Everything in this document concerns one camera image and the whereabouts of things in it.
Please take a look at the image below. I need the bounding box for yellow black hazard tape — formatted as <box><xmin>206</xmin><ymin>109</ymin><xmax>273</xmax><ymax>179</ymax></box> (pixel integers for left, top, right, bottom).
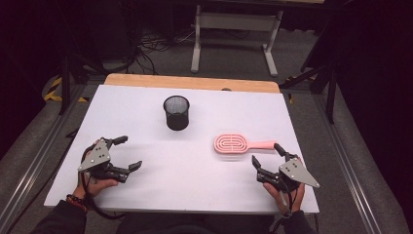
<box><xmin>43</xmin><ymin>76</ymin><xmax>90</xmax><ymax>103</ymax></box>

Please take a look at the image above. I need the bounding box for black metal stand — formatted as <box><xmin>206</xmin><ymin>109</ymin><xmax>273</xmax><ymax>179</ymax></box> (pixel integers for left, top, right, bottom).
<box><xmin>280</xmin><ymin>59</ymin><xmax>339</xmax><ymax>125</ymax></box>
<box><xmin>56</xmin><ymin>0</ymin><xmax>110</xmax><ymax>116</ymax></box>

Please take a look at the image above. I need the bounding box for person's left hand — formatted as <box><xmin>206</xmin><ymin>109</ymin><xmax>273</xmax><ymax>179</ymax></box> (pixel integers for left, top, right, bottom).
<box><xmin>72</xmin><ymin>139</ymin><xmax>120</xmax><ymax>200</ymax></box>

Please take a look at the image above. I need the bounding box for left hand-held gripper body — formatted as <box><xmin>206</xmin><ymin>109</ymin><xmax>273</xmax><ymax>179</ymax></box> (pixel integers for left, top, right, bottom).
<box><xmin>77</xmin><ymin>137</ymin><xmax>131</xmax><ymax>183</ymax></box>

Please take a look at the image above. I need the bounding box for beaded bracelet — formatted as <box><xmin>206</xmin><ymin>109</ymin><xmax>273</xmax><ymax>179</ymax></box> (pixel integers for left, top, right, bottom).
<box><xmin>65</xmin><ymin>193</ymin><xmax>89</xmax><ymax>213</ymax></box>

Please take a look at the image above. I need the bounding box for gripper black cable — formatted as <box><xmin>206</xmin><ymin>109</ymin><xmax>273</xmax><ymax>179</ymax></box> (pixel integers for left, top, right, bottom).
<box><xmin>78</xmin><ymin>149</ymin><xmax>126</xmax><ymax>221</ymax></box>
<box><xmin>268</xmin><ymin>181</ymin><xmax>298</xmax><ymax>234</ymax></box>

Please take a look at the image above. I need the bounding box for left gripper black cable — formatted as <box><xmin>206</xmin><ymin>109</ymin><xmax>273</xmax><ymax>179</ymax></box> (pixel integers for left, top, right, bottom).
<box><xmin>78</xmin><ymin>149</ymin><xmax>126</xmax><ymax>221</ymax></box>

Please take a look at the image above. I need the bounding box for person's right hand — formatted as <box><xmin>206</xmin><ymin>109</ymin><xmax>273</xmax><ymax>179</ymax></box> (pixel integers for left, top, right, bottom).
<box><xmin>262</xmin><ymin>157</ymin><xmax>306</xmax><ymax>215</ymax></box>

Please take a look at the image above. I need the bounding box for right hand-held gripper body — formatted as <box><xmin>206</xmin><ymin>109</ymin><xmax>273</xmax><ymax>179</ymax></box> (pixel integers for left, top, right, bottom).
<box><xmin>256</xmin><ymin>157</ymin><xmax>320</xmax><ymax>193</ymax></box>

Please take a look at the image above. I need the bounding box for white table cover sheet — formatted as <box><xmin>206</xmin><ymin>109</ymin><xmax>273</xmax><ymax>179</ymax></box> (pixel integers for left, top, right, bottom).
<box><xmin>43</xmin><ymin>84</ymin><xmax>319</xmax><ymax>215</ymax></box>

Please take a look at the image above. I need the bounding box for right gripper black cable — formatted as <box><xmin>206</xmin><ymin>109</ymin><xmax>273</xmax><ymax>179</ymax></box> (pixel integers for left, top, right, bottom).
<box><xmin>268</xmin><ymin>181</ymin><xmax>298</xmax><ymax>234</ymax></box>

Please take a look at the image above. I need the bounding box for aluminium floor rail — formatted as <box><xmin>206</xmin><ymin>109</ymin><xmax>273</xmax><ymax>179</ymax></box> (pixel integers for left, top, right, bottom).
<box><xmin>312</xmin><ymin>93</ymin><xmax>384</xmax><ymax>234</ymax></box>
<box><xmin>0</xmin><ymin>84</ymin><xmax>86</xmax><ymax>234</ymax></box>

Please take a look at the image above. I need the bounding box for person's dark lap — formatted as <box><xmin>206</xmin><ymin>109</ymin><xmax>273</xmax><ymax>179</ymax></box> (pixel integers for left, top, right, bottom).
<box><xmin>116</xmin><ymin>213</ymin><xmax>275</xmax><ymax>234</ymax></box>

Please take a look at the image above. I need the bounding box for tangle of black floor cables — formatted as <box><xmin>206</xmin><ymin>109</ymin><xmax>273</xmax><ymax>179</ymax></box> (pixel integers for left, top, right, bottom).
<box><xmin>128</xmin><ymin>27</ymin><xmax>198</xmax><ymax>76</ymax></box>

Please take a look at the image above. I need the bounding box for grey metal table frame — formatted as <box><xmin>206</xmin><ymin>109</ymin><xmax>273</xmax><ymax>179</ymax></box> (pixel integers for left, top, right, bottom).
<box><xmin>190</xmin><ymin>4</ymin><xmax>284</xmax><ymax>78</ymax></box>

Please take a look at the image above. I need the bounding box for black mesh pen holder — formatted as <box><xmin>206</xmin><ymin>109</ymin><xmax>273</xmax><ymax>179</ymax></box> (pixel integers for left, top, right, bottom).
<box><xmin>163</xmin><ymin>95</ymin><xmax>191</xmax><ymax>132</ymax></box>

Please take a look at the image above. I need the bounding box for pink hairbrush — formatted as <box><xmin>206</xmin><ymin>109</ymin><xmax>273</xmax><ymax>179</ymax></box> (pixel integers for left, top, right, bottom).
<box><xmin>213</xmin><ymin>133</ymin><xmax>279</xmax><ymax>155</ymax></box>

